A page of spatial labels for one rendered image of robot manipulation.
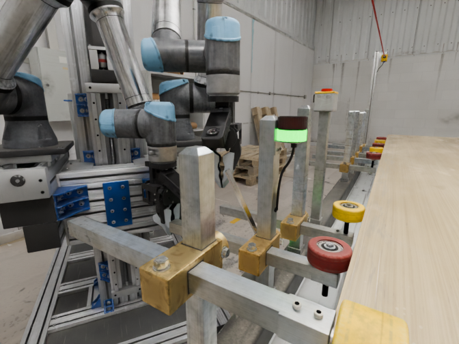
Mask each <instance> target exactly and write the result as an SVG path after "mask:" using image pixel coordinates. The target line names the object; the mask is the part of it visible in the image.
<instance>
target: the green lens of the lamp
mask: <svg viewBox="0 0 459 344"><path fill-rule="evenodd" d="M277 140H278V141H285V142H303V141H306V140H307V129H306V130H278V129H277Z"/></svg>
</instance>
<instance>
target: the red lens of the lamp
mask: <svg viewBox="0 0 459 344"><path fill-rule="evenodd" d="M307 124H308V117H277V128H283V129H306V128H307Z"/></svg>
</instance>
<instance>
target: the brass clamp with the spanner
mask: <svg viewBox="0 0 459 344"><path fill-rule="evenodd" d="M251 242H253V243H255V244H256V248H257V250H256V251H255V252H250V251H248V250H247V247H248V244H249V243H251ZM283 242H284V241H283V238H282V235H281V233H280V232H279V231H278V230H277V229H276V234H275V235H274V236H273V238H272V239H271V240H268V239H266V238H261V237H258V236H257V234H255V235H254V236H253V237H252V238H251V239H250V240H248V241H247V242H246V243H245V244H244V245H243V246H241V247H240V248H239V250H238V269H239V270H242V271H244V272H247V273H250V274H253V275H255V276H260V274H261V273H262V272H263V271H264V270H265V268H266V267H267V266H268V265H266V253H267V251H268V250H269V249H270V248H271V247H275V248H279V246H280V245H283Z"/></svg>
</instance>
